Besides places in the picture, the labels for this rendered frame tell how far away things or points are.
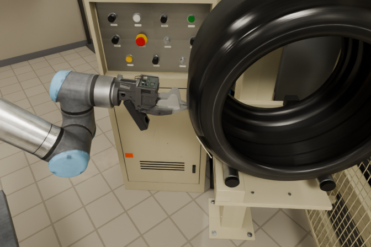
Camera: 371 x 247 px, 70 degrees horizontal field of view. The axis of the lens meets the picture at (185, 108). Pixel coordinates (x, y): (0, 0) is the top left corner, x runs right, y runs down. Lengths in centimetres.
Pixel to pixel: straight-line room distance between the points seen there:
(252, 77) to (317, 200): 47
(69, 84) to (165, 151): 97
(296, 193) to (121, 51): 96
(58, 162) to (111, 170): 141
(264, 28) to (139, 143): 120
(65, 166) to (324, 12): 66
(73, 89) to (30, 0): 319
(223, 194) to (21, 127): 58
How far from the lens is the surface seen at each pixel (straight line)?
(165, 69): 134
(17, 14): 391
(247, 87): 105
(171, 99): 72
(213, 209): 183
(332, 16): 58
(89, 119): 83
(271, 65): 102
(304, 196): 99
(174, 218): 181
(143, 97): 73
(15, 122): 70
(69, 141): 72
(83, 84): 75
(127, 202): 191
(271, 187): 97
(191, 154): 162
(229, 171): 83
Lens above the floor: 155
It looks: 36 degrees down
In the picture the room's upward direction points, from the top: straight up
